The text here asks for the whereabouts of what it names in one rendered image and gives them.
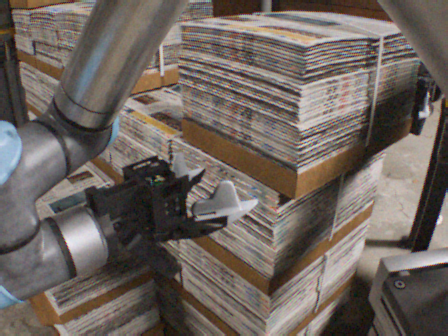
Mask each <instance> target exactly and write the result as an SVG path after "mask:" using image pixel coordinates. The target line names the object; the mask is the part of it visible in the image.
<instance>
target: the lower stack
mask: <svg viewBox="0 0 448 336"><path fill-rule="evenodd" d="M108 184H109V186H108ZM92 185H95V186H96V188H98V189H99V190H100V191H102V190H104V189H106V188H108V187H111V183H110V182H107V183H105V182H104V181H103V180H102V179H101V177H100V176H99V175H97V174H96V173H95V172H93V171H92V170H91V169H90V168H89V167H88V166H86V164H84V165H82V166H81V167H80V168H79V169H77V170H76V171H75V172H74V173H72V174H71V175H69V176H68V177H67V178H66V179H64V181H61V182H60V183H59V184H57V186H55V187H54V188H52V189H50V191H48V192H47V193H46V194H44V195H43V196H42V197H41V198H39V199H38V200H36V208H37V212H38V214H39V217H40V220H42V219H44V218H46V217H48V216H53V215H55V214H57V213H59V212H63V211H66V210H68V209H70V208H72V207H76V206H78V205H81V206H83V205H84V204H87V201H86V196H85V192H84V189H86V188H87V187H90V186H92ZM118 244H119V256H118V257H116V258H113V259H111V260H109V261H106V263H105V265H103V266H101V267H98V268H96V269H95V270H92V271H90V272H88V273H85V274H84V275H82V276H78V277H77V278H73V279H71V280H70V281H69V280H68V281H67V282H65V283H62V284H61V285H58V286H57V287H53V288H51V289H49V290H47V291H44V292H43V294H44V296H45V297H46V299H47V302H48V303H49V304H50V306H51V307H52V309H53V310H54V313H55V314H56V316H57V317H58V319H59V320H60V318H59V316H60V315H61V314H64V313H66V312H68V311H69V310H72V309H73V308H76V307H77V306H80V305H81V304H84V303H86V302H88V301H90V300H91V299H92V300H93V299H94V298H96V297H99V296H101V295H102V294H103V295H104V294H105V293H107V292H109V291H111V290H113V289H116V288H118V287H119V286H123V285H124V284H126V283H127V282H131V281H133V279H135V278H136V279H137V278H138V277H139V276H141V275H143V274H145V273H147V272H148V271H150V270H152V269H151V267H150V266H149V265H148V264H147V263H145V262H144V261H142V260H141V259H139V258H138V257H136V256H135V255H133V254H132V252H130V251H129V250H127V249H126V248H125V247H124V246H123V244H122V243H121V242H120V241H118ZM155 289H156V287H155V280H154V279H151V280H149V281H147V282H145V283H143V284H141V286H137V287H136V288H135V289H131V290H130V291H129V292H127V293H126V292H125V293H124V294H123V295H121V296H118V297H117V298H116V299H112V301H110V302H109V301H108V302H107V303H106V304H103V305H101V306H100V307H97V308H96V309H93V310H92V311H90V312H88V313H85V314H84V315H81V316H80V317H78V318H76V319H73V320H72V321H70V322H68V323H66V324H65V325H64V324H63V325H58V324H53V325H54V326H55V329H53V328H52V330H53V331H54V332H55V330H57V332H58V334H59V335H60V336H141V335H142V334H143V333H146V331H148V330H150V329H151V328H152V327H155V326H156V325H158V324H160V323H161V320H160V317H159V312H158V310H159V307H157V306H156V305H158V303H157V302H156V301H157V300H158V299H157V298H156V297H157V295H156V290H155Z"/></svg>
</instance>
